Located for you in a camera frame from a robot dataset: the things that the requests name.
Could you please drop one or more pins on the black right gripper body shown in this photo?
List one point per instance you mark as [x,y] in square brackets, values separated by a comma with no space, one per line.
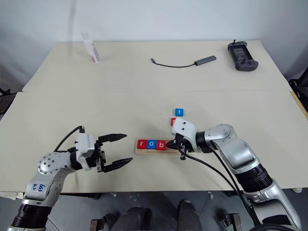
[182,144]

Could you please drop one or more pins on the blue letter t block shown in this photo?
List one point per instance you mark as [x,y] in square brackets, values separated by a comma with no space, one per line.
[179,112]

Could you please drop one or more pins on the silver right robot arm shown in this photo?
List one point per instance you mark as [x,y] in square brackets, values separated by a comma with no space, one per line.
[240,150]

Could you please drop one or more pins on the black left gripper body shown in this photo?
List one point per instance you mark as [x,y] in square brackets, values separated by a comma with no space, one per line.
[100,156]

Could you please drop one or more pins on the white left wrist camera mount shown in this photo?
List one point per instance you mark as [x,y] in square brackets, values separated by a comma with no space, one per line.
[84,146]

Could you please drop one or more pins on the wooden letter tray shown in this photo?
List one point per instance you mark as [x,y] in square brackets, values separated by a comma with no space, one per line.
[154,152]

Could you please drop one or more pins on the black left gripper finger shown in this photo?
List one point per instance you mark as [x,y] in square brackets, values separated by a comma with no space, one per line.
[119,164]
[113,137]

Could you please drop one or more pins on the dark rounded shape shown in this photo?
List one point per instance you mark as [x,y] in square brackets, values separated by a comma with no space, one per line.
[132,220]
[190,216]

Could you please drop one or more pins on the red letter r block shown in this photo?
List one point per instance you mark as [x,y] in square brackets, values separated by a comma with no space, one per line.
[142,144]

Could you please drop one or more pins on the red letter b block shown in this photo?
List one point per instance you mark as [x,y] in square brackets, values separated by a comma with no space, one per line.
[161,145]

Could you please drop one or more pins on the white toothpaste tube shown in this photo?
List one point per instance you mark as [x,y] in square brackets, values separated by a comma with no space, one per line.
[92,49]

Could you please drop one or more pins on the black handheld controller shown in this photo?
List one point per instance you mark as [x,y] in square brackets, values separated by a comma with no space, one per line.
[241,55]

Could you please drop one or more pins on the black metal stand bracket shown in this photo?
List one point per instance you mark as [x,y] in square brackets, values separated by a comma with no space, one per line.
[99,222]
[229,219]

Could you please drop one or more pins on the black equipment frame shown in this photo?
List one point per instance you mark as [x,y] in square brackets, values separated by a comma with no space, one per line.
[300,89]

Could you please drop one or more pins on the black tripod stand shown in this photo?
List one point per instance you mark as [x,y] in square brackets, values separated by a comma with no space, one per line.
[4,101]

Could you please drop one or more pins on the red letter o block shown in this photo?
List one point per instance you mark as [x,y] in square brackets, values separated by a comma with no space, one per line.
[172,121]

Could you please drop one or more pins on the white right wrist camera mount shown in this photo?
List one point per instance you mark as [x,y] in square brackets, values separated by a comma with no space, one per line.
[185,127]

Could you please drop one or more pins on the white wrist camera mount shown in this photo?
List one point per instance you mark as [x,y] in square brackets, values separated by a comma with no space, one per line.
[185,127]
[84,146]

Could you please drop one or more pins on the blue letter o block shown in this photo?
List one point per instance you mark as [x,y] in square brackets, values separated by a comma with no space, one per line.
[151,144]

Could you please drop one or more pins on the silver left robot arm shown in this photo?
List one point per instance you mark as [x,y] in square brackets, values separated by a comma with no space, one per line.
[50,163]

